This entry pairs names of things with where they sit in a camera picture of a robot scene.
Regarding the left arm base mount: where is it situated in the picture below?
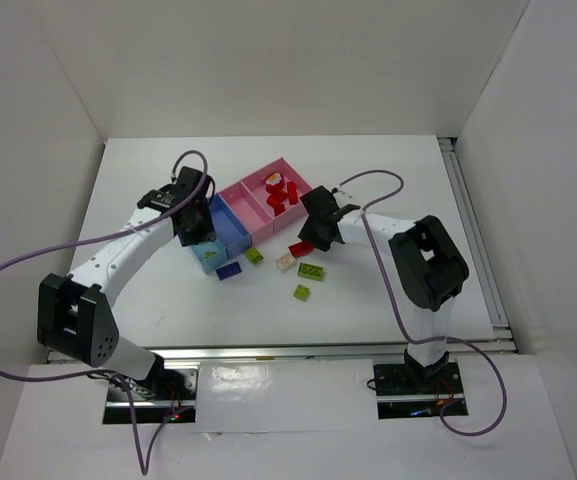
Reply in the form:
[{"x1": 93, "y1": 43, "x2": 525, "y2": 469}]
[{"x1": 102, "y1": 365, "x2": 199, "y2": 425}]

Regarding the right side aluminium rail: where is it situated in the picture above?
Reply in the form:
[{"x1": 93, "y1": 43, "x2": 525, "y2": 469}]
[{"x1": 437, "y1": 137, "x2": 514, "y2": 343}]

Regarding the aluminium rail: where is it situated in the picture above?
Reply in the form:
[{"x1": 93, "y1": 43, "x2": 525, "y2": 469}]
[
  {"x1": 47, "y1": 340, "x2": 518, "y2": 362},
  {"x1": 437, "y1": 137, "x2": 514, "y2": 343}
]

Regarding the large pink container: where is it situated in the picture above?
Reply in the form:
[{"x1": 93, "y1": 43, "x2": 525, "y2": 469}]
[{"x1": 240, "y1": 157, "x2": 312, "y2": 243}]

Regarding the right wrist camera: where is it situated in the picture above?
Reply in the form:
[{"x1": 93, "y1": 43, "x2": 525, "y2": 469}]
[{"x1": 331, "y1": 185, "x2": 351, "y2": 198}]

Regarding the red curved lego brick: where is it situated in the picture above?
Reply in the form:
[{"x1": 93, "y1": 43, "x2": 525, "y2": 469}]
[{"x1": 266, "y1": 189, "x2": 287, "y2": 208}]

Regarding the light blue container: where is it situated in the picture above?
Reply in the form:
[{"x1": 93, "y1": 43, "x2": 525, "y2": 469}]
[{"x1": 190, "y1": 240, "x2": 228, "y2": 275}]

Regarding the dark blue container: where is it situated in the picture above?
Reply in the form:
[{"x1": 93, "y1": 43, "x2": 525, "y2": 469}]
[{"x1": 210, "y1": 194, "x2": 252, "y2": 260}]

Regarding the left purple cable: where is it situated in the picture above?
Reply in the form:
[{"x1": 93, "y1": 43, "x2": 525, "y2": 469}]
[{"x1": 0, "y1": 150, "x2": 210, "y2": 476}]

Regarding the small red lego brick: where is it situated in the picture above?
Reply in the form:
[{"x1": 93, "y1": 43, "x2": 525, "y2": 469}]
[{"x1": 273, "y1": 204, "x2": 286, "y2": 216}]

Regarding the green 2x4 lego brick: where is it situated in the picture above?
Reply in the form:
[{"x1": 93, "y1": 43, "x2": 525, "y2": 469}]
[{"x1": 297, "y1": 263, "x2": 325, "y2": 281}]

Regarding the front aluminium rail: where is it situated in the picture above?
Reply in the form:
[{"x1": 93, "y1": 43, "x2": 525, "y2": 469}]
[{"x1": 47, "y1": 340, "x2": 518, "y2": 362}]

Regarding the narrow pink container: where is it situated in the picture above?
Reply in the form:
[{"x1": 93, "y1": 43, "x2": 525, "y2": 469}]
[{"x1": 219, "y1": 182, "x2": 274, "y2": 245}]

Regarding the green lego near blue box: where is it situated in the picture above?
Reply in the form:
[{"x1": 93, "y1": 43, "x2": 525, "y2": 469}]
[{"x1": 244, "y1": 247, "x2": 264, "y2": 265}]

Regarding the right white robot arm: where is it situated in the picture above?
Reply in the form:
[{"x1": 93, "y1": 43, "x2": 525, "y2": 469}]
[{"x1": 299, "y1": 186, "x2": 469, "y2": 384}]

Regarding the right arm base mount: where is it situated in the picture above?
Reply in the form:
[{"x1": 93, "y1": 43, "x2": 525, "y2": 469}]
[{"x1": 366, "y1": 362, "x2": 468, "y2": 420}]

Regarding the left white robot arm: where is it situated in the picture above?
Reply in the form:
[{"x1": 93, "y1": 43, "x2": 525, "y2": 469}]
[{"x1": 37, "y1": 167, "x2": 216, "y2": 399}]

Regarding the purple 2x4 lego brick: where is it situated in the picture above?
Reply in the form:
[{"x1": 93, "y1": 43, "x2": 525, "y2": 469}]
[{"x1": 215, "y1": 261, "x2": 242, "y2": 281}]

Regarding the red lego with side studs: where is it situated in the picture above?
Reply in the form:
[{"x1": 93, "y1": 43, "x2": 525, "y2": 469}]
[{"x1": 286, "y1": 181, "x2": 299, "y2": 205}]

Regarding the red 2x4 lego brick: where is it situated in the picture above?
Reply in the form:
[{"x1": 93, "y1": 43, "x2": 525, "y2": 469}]
[{"x1": 289, "y1": 241, "x2": 315, "y2": 258}]

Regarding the red curved decorated lego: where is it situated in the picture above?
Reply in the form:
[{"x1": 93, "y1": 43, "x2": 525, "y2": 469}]
[{"x1": 265, "y1": 172, "x2": 284, "y2": 191}]

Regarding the white lego brick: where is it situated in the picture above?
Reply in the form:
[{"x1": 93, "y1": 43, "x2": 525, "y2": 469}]
[{"x1": 276, "y1": 253, "x2": 297, "y2": 272}]

